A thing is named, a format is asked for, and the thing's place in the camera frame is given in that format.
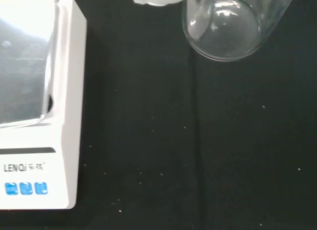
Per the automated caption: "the white electronic balance steel pan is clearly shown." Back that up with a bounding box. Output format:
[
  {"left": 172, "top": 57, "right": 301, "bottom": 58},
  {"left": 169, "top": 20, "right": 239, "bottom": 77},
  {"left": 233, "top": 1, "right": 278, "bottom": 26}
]
[{"left": 0, "top": 0, "right": 88, "bottom": 210}]

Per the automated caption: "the black bench cloth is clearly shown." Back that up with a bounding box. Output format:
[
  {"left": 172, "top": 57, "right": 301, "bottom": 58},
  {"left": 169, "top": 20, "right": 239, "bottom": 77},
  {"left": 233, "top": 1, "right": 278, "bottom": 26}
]
[{"left": 0, "top": 0, "right": 317, "bottom": 230}]

